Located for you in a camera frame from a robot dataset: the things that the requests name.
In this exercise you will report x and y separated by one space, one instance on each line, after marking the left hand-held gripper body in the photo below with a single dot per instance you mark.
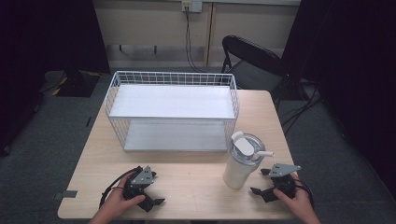
137 183

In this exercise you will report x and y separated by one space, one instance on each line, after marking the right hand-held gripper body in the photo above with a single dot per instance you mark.
283 179

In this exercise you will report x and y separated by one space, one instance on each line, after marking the white tumbler with straw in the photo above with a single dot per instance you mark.
238 172

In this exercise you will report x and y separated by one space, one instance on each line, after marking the person's left hand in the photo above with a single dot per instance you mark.
120 202

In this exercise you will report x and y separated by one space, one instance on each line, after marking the person's right hand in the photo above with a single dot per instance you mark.
294 203

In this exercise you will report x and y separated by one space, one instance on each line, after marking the grey floor tape strip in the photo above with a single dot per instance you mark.
65 194

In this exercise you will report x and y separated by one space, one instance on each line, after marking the black folding chair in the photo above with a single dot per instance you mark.
258 62

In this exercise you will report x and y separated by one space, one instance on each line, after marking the dark stand base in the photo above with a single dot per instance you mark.
71 82

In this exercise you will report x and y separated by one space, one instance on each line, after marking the dark curtain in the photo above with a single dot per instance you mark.
40 62
351 77

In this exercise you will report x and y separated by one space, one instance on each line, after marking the white wall socket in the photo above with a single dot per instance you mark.
192 5

